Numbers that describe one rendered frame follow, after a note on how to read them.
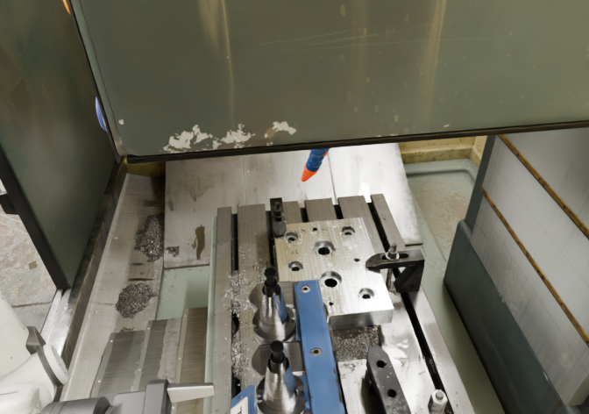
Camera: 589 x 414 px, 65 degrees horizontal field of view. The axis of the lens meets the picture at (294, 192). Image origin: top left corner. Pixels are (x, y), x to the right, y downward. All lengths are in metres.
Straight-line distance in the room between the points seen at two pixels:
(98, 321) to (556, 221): 1.20
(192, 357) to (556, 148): 0.93
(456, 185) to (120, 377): 1.45
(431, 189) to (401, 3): 1.73
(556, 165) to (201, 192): 1.18
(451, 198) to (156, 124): 1.73
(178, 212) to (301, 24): 1.44
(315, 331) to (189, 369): 0.61
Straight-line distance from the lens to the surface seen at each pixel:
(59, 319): 1.38
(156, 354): 1.32
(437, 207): 1.93
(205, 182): 1.75
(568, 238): 0.96
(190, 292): 1.55
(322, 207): 1.37
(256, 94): 0.32
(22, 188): 1.23
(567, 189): 0.94
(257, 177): 1.74
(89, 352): 1.45
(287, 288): 0.74
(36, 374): 0.96
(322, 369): 0.65
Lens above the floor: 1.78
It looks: 38 degrees down
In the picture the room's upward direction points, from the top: 2 degrees counter-clockwise
